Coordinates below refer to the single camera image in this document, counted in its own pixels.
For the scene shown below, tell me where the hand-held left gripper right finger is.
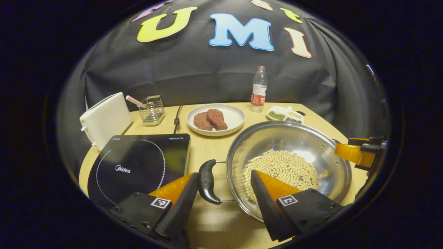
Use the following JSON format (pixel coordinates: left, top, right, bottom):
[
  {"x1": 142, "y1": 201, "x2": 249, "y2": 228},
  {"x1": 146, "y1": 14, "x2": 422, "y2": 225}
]
[{"x1": 251, "y1": 169, "x2": 345, "y2": 242}]

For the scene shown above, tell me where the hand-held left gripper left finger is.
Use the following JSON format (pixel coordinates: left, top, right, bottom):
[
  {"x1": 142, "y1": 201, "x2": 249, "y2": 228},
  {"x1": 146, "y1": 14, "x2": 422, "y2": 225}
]
[{"x1": 109, "y1": 172, "x2": 200, "y2": 242}]

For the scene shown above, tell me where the black induction cooktop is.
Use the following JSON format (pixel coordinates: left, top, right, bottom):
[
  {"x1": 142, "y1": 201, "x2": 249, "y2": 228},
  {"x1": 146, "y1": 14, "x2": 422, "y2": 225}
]
[{"x1": 87, "y1": 133, "x2": 191, "y2": 210}]

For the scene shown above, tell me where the steel pot with black handle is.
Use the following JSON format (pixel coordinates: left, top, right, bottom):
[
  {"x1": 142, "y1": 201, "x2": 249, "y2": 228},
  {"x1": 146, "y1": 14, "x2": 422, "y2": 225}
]
[{"x1": 198, "y1": 120, "x2": 353, "y2": 223}]

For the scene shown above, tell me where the pile of soybeans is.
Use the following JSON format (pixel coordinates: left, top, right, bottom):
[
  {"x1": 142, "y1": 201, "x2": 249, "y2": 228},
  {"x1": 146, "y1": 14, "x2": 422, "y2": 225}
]
[{"x1": 242, "y1": 149, "x2": 319, "y2": 204}]

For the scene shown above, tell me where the white divided spice dish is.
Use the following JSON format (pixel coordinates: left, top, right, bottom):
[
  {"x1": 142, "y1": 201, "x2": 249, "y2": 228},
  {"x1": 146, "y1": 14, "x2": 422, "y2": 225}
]
[{"x1": 266, "y1": 106, "x2": 305, "y2": 125}]

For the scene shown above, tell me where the brown meat patty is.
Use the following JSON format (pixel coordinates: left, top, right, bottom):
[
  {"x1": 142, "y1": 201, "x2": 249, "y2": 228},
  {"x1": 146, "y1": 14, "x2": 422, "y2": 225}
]
[
  {"x1": 207, "y1": 109, "x2": 228, "y2": 131},
  {"x1": 193, "y1": 111, "x2": 214, "y2": 131}
]

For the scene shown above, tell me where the white round plate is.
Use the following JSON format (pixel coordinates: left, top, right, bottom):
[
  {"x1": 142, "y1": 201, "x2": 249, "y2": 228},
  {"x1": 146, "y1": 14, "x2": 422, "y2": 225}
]
[{"x1": 186, "y1": 104, "x2": 246, "y2": 137}]

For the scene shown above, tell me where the plastic water bottle red label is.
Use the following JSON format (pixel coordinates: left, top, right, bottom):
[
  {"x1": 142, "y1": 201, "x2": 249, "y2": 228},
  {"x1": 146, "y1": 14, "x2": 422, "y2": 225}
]
[{"x1": 250, "y1": 66, "x2": 268, "y2": 113}]

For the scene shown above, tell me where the white toaster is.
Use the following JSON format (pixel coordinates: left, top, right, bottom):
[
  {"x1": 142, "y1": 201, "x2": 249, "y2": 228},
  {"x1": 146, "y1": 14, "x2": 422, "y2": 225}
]
[{"x1": 79, "y1": 92, "x2": 133, "y2": 151}]

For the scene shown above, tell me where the pink utensil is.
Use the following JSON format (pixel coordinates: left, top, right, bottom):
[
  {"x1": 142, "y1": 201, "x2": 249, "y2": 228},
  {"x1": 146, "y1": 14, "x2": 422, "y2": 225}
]
[{"x1": 125, "y1": 95, "x2": 144, "y2": 107}]

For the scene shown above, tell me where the black power cable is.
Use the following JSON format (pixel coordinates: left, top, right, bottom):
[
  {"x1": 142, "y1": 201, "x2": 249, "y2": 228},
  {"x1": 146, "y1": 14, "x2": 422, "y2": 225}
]
[{"x1": 173, "y1": 105, "x2": 183, "y2": 135}]

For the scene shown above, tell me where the metal wire utensil holder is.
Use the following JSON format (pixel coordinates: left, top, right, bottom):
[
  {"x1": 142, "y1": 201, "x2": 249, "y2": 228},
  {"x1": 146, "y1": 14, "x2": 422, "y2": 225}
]
[{"x1": 138, "y1": 95, "x2": 166, "y2": 126}]

